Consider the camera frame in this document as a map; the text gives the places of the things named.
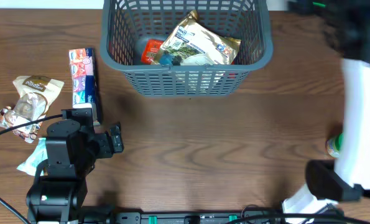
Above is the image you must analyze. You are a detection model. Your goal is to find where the tissue pocket pack bundle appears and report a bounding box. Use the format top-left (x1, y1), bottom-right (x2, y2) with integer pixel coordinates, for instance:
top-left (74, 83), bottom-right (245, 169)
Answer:
top-left (68, 48), bottom-right (101, 126)

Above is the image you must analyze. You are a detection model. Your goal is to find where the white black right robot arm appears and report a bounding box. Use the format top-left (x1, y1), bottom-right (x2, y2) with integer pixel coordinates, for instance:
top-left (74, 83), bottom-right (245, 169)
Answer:
top-left (281, 0), bottom-right (370, 223)

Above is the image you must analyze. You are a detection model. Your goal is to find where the gold foil food pouch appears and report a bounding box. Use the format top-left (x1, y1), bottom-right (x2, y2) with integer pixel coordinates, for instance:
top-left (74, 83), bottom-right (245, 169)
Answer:
top-left (151, 10), bottom-right (241, 66)

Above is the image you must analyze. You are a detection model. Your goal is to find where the green lid jar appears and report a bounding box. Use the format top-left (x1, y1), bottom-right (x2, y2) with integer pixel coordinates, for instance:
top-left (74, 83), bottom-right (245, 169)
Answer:
top-left (326, 133), bottom-right (343, 159)

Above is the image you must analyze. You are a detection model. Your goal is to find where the orange spaghetti packet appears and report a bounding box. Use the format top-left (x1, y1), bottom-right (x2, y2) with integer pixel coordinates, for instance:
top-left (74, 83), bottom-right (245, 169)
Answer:
top-left (141, 39), bottom-right (164, 65)

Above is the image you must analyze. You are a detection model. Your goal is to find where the small teal white sachet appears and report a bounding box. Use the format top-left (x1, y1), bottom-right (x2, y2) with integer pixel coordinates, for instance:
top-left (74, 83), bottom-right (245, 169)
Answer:
top-left (17, 138), bottom-right (48, 176)

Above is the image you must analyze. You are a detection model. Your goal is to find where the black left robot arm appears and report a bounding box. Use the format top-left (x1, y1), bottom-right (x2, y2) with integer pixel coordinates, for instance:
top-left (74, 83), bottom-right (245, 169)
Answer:
top-left (26, 119), bottom-right (124, 223)

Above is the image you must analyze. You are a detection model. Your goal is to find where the grey plastic basket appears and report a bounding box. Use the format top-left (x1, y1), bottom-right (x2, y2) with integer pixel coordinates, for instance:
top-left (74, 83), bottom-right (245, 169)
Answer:
top-left (99, 0), bottom-right (273, 97)

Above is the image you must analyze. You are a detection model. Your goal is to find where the beige snack bag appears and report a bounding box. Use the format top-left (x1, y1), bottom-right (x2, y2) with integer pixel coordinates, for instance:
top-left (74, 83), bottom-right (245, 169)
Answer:
top-left (0, 76), bottom-right (64, 129)

